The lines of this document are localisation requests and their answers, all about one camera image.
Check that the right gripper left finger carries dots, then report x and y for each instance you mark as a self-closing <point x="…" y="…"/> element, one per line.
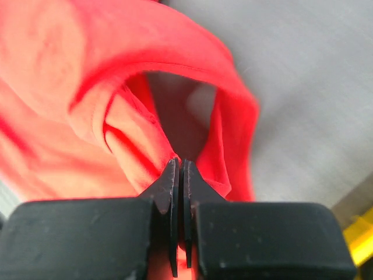
<point x="109" y="238"/>

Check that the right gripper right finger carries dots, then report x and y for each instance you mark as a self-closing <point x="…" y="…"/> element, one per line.
<point x="259" y="240"/>

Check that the red tank top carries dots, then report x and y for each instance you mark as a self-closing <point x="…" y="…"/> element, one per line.
<point x="77" y="116"/>

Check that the yellow plastic tray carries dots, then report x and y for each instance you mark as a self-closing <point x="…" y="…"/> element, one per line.
<point x="359" y="238"/>

